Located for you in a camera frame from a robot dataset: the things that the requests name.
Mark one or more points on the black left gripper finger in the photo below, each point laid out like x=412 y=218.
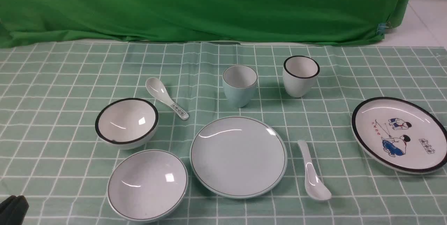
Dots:
x=13 y=210

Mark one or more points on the pale blue shallow bowl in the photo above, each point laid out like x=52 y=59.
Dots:
x=147 y=186

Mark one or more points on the pale blue cup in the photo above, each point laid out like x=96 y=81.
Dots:
x=239 y=83

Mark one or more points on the plain white ceramic spoon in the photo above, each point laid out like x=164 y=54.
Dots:
x=313 y=185

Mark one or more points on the green checkered tablecloth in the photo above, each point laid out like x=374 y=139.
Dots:
x=51 y=94

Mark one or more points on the white bowl black rim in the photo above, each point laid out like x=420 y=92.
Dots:
x=127 y=123

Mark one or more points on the pale blue round plate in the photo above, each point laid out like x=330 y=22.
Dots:
x=238 y=157

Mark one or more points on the white cup black rim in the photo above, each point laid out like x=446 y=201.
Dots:
x=299 y=75

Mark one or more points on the green backdrop cloth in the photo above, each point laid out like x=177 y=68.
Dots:
x=321 y=22

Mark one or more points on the white plate cartoon print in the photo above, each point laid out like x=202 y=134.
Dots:
x=400 y=135

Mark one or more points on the blue clip on backdrop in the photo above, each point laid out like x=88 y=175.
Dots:
x=381 y=29

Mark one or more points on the white spoon printed handle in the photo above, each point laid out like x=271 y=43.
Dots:
x=157 y=89

